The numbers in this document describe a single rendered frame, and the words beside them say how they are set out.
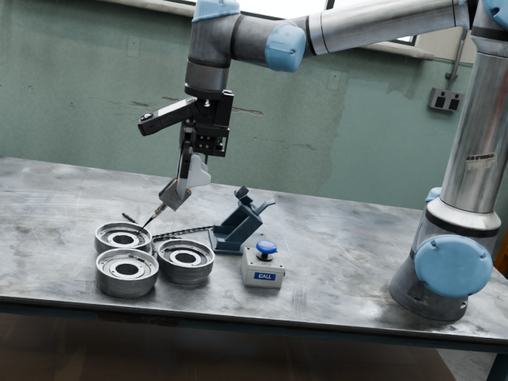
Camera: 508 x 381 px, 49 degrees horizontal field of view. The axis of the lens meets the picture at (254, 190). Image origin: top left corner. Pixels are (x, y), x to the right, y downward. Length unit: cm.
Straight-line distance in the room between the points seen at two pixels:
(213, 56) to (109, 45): 163
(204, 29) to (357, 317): 57
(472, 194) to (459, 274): 13
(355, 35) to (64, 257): 65
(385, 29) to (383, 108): 176
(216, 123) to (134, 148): 167
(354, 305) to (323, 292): 6
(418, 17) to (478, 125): 23
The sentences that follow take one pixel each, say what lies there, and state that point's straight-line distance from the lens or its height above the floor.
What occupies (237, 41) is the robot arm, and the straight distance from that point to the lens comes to 95.
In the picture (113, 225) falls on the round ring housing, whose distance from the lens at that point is 113.
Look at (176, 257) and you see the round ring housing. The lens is 106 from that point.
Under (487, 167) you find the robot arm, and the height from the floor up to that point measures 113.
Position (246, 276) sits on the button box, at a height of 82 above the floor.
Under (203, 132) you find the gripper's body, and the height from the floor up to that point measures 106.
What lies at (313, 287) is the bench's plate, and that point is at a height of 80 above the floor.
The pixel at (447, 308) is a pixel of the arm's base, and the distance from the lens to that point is 113.
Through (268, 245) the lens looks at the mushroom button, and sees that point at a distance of 105.
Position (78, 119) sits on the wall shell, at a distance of 266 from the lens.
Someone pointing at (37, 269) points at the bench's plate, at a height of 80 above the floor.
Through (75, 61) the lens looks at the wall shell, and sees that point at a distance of 261.
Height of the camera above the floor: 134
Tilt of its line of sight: 21 degrees down
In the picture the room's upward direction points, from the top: 11 degrees clockwise
